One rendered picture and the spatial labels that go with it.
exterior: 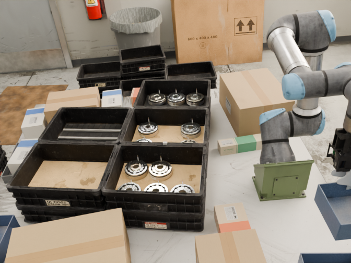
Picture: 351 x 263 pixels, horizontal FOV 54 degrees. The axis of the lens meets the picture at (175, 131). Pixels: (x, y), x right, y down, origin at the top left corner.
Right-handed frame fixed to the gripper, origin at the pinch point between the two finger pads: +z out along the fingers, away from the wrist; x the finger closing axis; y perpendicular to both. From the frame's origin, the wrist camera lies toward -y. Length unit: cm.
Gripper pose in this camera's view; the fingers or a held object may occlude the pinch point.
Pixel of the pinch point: (349, 184)
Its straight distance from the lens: 117.6
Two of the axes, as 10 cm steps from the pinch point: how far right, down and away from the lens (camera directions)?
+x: 0.4, 5.4, -8.4
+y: -10.0, 0.7, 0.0
